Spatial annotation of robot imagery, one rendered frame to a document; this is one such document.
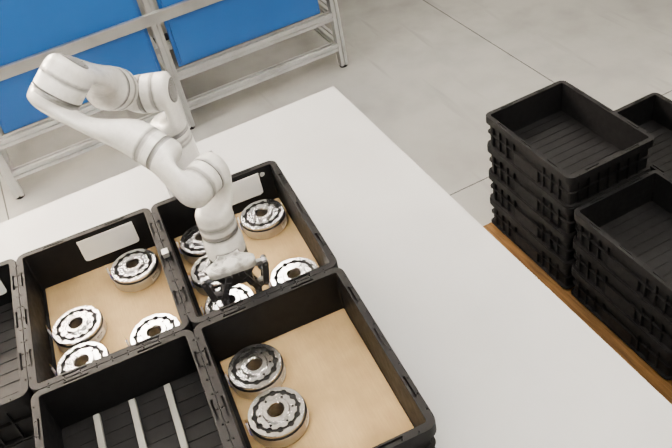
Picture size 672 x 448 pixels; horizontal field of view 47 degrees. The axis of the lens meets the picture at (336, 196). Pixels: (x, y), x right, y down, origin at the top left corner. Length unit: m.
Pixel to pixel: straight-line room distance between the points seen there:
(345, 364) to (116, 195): 1.02
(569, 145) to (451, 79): 1.36
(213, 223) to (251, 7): 2.29
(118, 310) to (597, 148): 1.46
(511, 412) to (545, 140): 1.14
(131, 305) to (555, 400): 0.87
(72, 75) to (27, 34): 1.96
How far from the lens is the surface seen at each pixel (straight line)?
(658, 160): 2.75
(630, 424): 1.52
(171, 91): 1.83
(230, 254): 1.43
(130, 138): 1.38
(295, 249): 1.67
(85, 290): 1.78
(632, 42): 3.92
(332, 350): 1.46
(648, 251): 2.26
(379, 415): 1.37
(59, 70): 1.43
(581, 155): 2.39
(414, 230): 1.85
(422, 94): 3.61
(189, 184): 1.32
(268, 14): 3.63
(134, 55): 3.50
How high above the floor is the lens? 1.96
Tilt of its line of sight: 39 degrees down
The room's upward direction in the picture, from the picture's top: 12 degrees counter-clockwise
